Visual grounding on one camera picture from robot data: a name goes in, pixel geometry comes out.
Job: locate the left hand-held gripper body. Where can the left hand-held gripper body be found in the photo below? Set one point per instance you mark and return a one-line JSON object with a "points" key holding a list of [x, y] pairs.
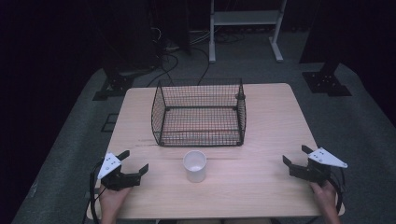
{"points": [[112, 174]]}

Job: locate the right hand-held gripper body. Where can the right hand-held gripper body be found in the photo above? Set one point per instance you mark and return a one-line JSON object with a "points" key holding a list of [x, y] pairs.
{"points": [[316, 166]]}

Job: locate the white cup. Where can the white cup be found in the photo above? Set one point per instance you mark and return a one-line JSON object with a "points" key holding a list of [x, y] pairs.
{"points": [[195, 166]]}

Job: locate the person's left hand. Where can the person's left hand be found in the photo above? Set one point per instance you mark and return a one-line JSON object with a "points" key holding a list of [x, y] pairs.
{"points": [[112, 202]]}

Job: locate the person's right hand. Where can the person's right hand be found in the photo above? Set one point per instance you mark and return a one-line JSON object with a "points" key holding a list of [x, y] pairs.
{"points": [[324, 196]]}

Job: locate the white metal stand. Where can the white metal stand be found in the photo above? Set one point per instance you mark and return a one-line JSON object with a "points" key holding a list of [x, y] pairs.
{"points": [[246, 29]]}

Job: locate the black rectangular floor frame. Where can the black rectangular floor frame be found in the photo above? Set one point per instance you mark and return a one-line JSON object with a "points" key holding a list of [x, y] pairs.
{"points": [[109, 122]]}

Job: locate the black stand base plate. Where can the black stand base plate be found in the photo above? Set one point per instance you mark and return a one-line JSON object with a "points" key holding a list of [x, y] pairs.
{"points": [[326, 83], [114, 88]]}

